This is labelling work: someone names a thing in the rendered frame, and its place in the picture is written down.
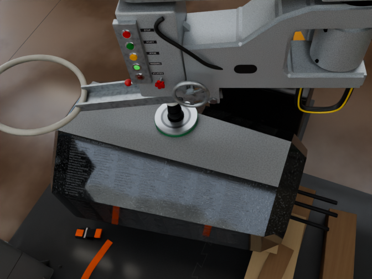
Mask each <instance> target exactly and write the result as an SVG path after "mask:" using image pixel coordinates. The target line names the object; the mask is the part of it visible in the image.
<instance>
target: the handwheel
mask: <svg viewBox="0 0 372 279"><path fill-rule="evenodd" d="M187 85H189V89H187V90H182V89H179V88H180V87H182V86H187ZM195 86H196V87H199V88H200V89H197V90H194V87H195ZM203 91H204V92H205V99H204V100H203V101H201V102H197V103H194V100H195V99H196V96H197V94H199V93H201V92H203ZM176 92H178V93H181V94H184V95H185V98H186V99H187V100H189V101H190V103H187V102H184V101H182V100H180V99H179V98H178V97H177V96H176ZM171 94H172V98H173V100H174V101H175V102H176V103H178V104H180V105H182V106H184V107H191V108H194V107H200V106H203V105H205V104H206V103H207V102H208V101H209V99H210V92H209V90H208V88H207V87H206V86H205V85H203V84H201V83H199V82H197V81H190V80H188V81H182V82H179V83H177V84H176V85H175V86H174V87H173V88H172V92H171Z"/></svg>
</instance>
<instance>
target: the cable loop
mask: <svg viewBox="0 0 372 279"><path fill-rule="evenodd" d="M303 89H304V88H296V93H295V98H294V104H295V106H296V108H297V109H298V110H299V111H302V112H306V113H331V112H336V111H338V110H340V109H341V108H343V107H344V106H345V104H346V103H347V102H348V100H349V98H350V96H351V94H352V92H353V90H354V88H346V89H345V92H344V94H343V96H342V98H341V99H340V100H339V102H338V103H337V104H335V105H333V106H328V107H309V106H305V105H303V104H302V94H303Z"/></svg>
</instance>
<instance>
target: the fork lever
mask: <svg viewBox="0 0 372 279"><path fill-rule="evenodd" d="M81 88H82V89H84V90H87V99H86V102H83V103H76V104H75V106H76V107H79V108H81V111H92V110H104V109H116V108H122V107H134V106H146V105H157V104H169V103H176V102H175V101H174V100H173V98H172V97H143V96H142V95H141V92H140V89H139V87H138V84H132V85H131V86H126V85H125V81H117V82H107V83H102V84H92V85H83V86H81ZM219 92H220V99H222V98H223V93H222V90H221V89H219ZM178 98H179V99H180V100H182V101H184V102H187V101H189V100H187V99H186V98H185V97H178ZM204 99H205V92H204V91H203V92H201V93H199V94H197V96H196V99H195V100H194V101H199V100H204ZM210 103H211V104H216V103H218V101H217V99H215V98H212V99H210Z"/></svg>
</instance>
